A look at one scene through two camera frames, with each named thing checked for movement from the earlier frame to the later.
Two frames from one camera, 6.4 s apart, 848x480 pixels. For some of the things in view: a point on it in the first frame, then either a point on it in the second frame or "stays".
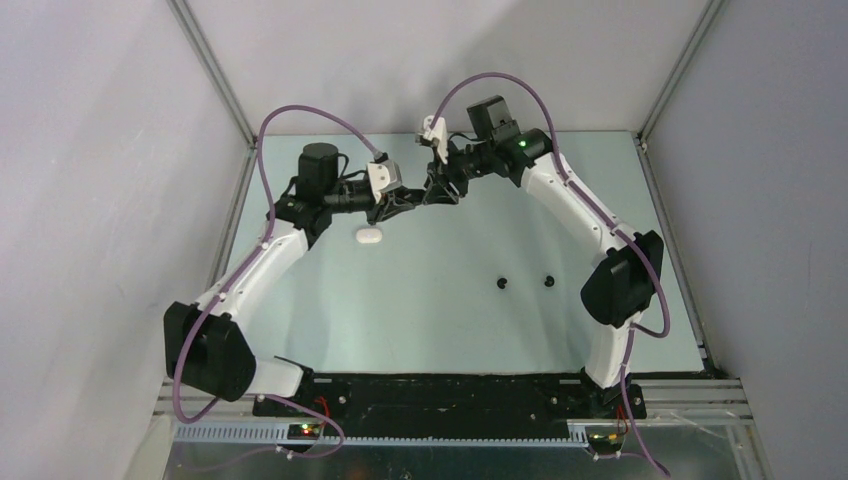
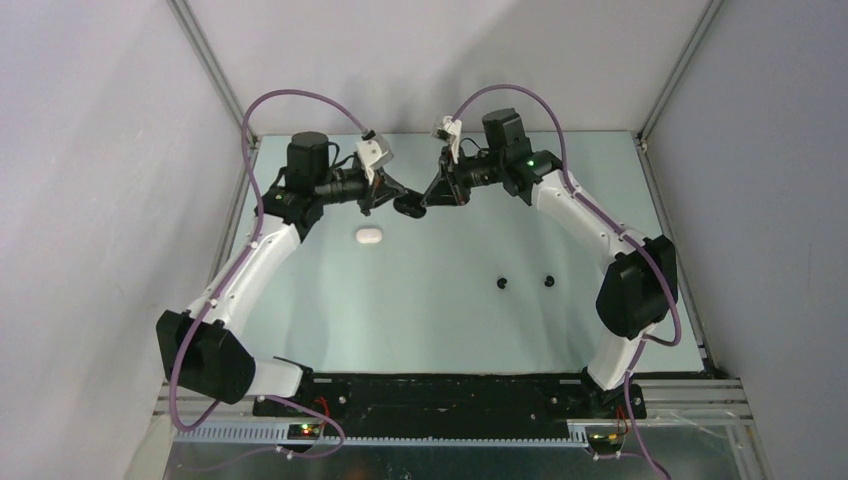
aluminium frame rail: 664,404 stays
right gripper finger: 437,192 stays
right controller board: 605,440 stays
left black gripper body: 377,211 to 366,196
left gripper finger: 405,199 to 387,188
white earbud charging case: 369,235 stays
